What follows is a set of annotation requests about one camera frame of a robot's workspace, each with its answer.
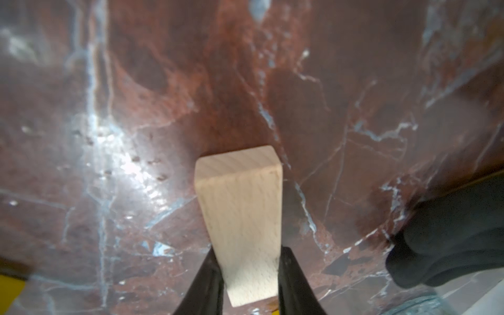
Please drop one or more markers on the black glove on stand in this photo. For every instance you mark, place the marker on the black glove on stand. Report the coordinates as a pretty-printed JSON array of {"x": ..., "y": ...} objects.
[{"x": 451, "y": 236}]

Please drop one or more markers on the glass vase with flowers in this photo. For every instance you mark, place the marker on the glass vase with flowers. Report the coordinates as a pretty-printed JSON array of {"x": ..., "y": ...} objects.
[{"x": 429, "y": 304}]

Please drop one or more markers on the wooden block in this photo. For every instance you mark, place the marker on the wooden block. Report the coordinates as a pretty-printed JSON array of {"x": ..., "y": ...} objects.
[{"x": 240, "y": 194}]

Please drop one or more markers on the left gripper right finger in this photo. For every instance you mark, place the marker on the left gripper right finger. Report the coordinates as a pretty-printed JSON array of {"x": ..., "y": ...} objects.
[{"x": 294, "y": 292}]

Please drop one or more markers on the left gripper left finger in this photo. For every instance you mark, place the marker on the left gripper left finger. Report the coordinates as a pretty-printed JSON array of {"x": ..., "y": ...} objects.
[{"x": 206, "y": 294}]

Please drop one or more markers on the yellow block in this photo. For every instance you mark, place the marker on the yellow block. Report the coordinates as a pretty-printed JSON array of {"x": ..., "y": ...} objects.
[{"x": 10, "y": 289}]

